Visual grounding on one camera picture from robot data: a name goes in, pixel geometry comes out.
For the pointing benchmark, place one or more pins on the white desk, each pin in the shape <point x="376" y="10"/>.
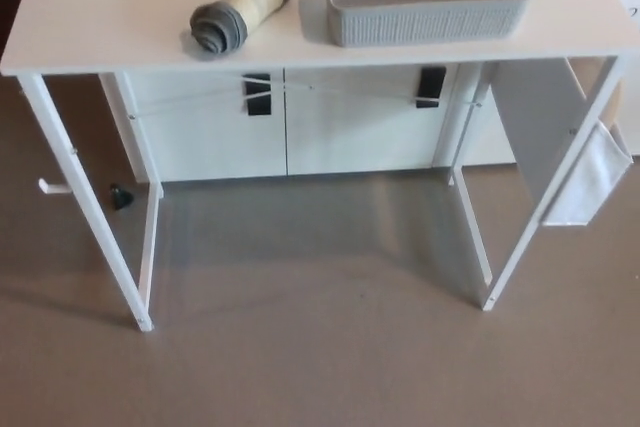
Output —
<point x="86" y="197"/>

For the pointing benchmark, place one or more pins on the white desk hook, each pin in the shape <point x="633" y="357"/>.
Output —
<point x="52" y="187"/>

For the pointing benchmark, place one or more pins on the white cabinet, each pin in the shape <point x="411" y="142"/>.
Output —
<point x="350" y="142"/>

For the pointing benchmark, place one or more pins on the grey perforated plastic basket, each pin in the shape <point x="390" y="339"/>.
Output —
<point x="425" y="22"/>

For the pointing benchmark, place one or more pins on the white fabric side pouch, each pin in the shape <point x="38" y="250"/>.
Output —
<point x="585" y="182"/>

